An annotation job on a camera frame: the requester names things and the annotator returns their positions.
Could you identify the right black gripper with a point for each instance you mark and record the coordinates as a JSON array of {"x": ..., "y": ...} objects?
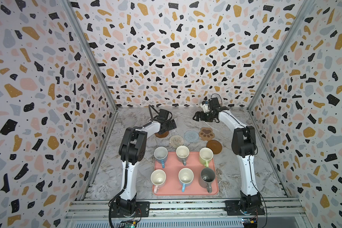
[{"x": 202, "y": 115}]

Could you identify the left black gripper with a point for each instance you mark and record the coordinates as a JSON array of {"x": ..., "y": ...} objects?
[{"x": 171, "y": 127}]

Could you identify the brown paw shaped coaster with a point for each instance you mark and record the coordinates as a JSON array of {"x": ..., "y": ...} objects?
[{"x": 206, "y": 134}]

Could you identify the dark brown wooden coaster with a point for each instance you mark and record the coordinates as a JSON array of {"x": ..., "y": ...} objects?
[{"x": 163, "y": 135}]

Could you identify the beige braided round coaster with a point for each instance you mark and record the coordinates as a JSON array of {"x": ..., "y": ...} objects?
[{"x": 176, "y": 141}]

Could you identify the blue grey woven coaster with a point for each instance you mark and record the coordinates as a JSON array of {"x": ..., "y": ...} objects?
[{"x": 191, "y": 136}]

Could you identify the light green mug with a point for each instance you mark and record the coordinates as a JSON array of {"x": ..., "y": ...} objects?
[{"x": 205, "y": 156}]

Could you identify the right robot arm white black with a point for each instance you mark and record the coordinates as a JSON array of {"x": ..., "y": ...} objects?
[{"x": 244, "y": 147}]

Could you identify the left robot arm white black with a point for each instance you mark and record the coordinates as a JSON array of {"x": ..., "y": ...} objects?
[{"x": 132, "y": 150}]

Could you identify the dark grey mug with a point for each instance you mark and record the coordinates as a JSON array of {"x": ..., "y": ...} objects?
[{"x": 206, "y": 178}]

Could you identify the pink rectangular tray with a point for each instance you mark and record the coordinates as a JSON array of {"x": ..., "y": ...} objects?
[{"x": 173, "y": 187}]

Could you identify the left circuit board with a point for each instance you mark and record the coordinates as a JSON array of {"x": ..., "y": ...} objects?
[{"x": 130, "y": 224}]

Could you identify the circuit board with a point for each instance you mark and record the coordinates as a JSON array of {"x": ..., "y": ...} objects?
[
  {"x": 130, "y": 224},
  {"x": 250, "y": 222}
]

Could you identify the right circuit board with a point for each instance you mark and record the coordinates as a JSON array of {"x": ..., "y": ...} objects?
[{"x": 250, "y": 222}]

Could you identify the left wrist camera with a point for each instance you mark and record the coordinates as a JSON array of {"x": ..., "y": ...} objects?
[{"x": 164, "y": 115}]

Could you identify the grey mug blue handle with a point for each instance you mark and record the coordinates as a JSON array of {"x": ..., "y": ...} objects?
[{"x": 161, "y": 155}]

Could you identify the cream mug grey handle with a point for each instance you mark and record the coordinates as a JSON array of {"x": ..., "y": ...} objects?
[{"x": 182, "y": 153}]

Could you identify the cream mug pink handle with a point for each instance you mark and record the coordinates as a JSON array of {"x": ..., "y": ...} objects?
[{"x": 158, "y": 179}]

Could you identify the cream mug blue handle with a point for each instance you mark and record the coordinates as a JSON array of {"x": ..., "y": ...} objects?
[{"x": 186, "y": 177}]

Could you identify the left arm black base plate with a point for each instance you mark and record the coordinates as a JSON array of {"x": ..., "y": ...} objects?
[{"x": 141, "y": 209}]

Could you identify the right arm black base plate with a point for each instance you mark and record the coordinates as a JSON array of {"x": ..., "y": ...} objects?
[{"x": 233, "y": 208}]

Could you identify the aluminium mounting rail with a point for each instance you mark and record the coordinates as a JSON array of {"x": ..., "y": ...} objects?
[{"x": 192, "y": 213}]

